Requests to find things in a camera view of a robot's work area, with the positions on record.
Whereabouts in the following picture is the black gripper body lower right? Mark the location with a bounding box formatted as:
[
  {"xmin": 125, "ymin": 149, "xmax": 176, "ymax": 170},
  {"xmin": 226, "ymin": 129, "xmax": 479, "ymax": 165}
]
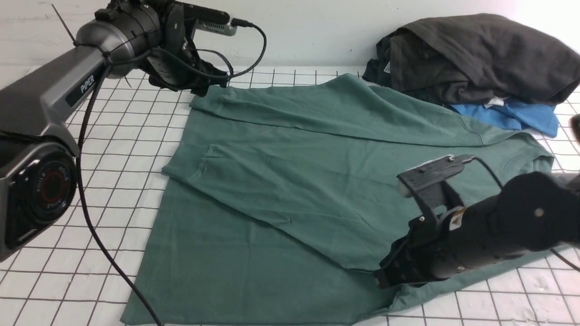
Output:
[{"xmin": 372, "ymin": 216, "xmax": 443, "ymax": 289}]

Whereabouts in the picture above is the black gripper body near arm F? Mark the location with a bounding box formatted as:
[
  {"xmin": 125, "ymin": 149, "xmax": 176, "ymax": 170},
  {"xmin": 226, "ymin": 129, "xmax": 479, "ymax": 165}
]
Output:
[{"xmin": 145, "ymin": 2, "xmax": 227, "ymax": 96}]

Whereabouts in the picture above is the green long-sleeved shirt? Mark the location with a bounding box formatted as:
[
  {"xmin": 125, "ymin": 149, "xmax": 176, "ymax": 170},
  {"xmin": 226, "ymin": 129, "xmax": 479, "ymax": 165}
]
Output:
[{"xmin": 136, "ymin": 74, "xmax": 554, "ymax": 326}]

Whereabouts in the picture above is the grey robot arm with PiPER label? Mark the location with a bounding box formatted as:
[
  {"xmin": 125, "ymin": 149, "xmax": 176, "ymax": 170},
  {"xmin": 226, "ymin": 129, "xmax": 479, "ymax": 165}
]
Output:
[{"xmin": 0, "ymin": 0, "xmax": 236, "ymax": 261}]

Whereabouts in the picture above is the white grid tablecloth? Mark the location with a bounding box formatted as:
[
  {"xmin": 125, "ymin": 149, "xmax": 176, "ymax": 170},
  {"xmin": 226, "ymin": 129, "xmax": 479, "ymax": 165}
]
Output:
[{"xmin": 0, "ymin": 72, "xmax": 579, "ymax": 326}]

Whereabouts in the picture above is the blue garment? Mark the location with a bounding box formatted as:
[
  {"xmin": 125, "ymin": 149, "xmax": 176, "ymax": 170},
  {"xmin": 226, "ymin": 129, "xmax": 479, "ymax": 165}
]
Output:
[{"xmin": 450, "ymin": 98, "xmax": 559, "ymax": 138}]

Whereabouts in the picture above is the dark teal garment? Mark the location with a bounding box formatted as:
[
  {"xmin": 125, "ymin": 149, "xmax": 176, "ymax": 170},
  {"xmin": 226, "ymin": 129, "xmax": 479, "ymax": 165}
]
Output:
[{"xmin": 362, "ymin": 34, "xmax": 392, "ymax": 88}]

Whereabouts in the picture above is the dark grey garment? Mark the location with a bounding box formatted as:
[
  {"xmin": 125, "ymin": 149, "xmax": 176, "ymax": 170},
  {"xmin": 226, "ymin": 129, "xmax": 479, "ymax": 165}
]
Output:
[{"xmin": 376, "ymin": 13, "xmax": 580, "ymax": 105}]

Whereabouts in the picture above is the silver camera on arm F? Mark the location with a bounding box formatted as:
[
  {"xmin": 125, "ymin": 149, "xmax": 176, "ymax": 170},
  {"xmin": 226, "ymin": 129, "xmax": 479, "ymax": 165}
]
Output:
[{"xmin": 183, "ymin": 4, "xmax": 254, "ymax": 37}]

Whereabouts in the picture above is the black cable of arm F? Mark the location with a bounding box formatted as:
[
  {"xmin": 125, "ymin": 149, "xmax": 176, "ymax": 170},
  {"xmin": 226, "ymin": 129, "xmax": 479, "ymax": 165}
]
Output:
[{"xmin": 75, "ymin": 20, "xmax": 268, "ymax": 326}]

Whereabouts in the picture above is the black camera on lower right gripper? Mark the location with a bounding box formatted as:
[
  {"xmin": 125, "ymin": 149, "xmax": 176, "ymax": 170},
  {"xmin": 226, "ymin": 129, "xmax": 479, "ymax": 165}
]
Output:
[{"xmin": 397, "ymin": 155, "xmax": 475, "ymax": 198}]

